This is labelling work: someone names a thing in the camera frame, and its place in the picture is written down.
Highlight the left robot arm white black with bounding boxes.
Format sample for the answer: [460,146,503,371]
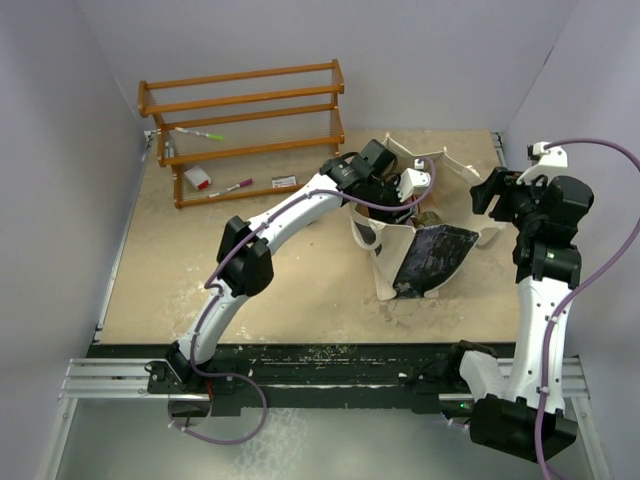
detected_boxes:
[166,140,415,392]

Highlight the wooden shelf rack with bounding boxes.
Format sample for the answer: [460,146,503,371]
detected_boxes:
[137,59,345,208]

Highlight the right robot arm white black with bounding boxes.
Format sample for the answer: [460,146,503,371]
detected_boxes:
[444,167,594,464]

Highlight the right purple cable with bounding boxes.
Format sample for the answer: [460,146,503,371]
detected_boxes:
[532,137,640,480]

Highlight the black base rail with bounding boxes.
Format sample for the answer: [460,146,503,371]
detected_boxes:
[145,340,500,417]

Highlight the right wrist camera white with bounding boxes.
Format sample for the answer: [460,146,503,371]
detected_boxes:
[516,142,568,185]

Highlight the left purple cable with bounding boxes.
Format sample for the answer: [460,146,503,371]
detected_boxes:
[167,157,437,445]

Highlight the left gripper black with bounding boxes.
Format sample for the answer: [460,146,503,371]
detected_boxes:
[361,174,415,239]

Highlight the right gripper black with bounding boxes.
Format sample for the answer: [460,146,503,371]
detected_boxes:
[472,166,555,233]

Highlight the white red eraser box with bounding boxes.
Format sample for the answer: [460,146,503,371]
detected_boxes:
[184,165,211,191]

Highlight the small white red label card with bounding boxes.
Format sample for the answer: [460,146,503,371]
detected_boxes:
[271,175,297,188]

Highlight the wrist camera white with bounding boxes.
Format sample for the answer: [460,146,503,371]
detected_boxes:
[516,142,568,185]
[396,158,433,202]

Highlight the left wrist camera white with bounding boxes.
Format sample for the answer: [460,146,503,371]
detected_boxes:
[396,158,433,202]

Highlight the grey metal clips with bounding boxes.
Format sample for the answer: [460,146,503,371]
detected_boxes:
[164,140,175,158]

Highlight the green capped marker pen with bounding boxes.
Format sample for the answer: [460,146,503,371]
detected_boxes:
[174,127,225,142]

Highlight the purple capped marker pen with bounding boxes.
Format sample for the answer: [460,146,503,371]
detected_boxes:
[207,178,253,198]

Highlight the purple cable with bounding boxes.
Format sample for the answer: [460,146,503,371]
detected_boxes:
[532,137,640,480]
[167,157,437,445]

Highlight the clear bottle green cap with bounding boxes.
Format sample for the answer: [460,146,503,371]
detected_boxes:
[414,211,444,229]

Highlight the cream canvas tote bag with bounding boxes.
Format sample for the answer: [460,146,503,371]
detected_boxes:
[349,134,505,301]

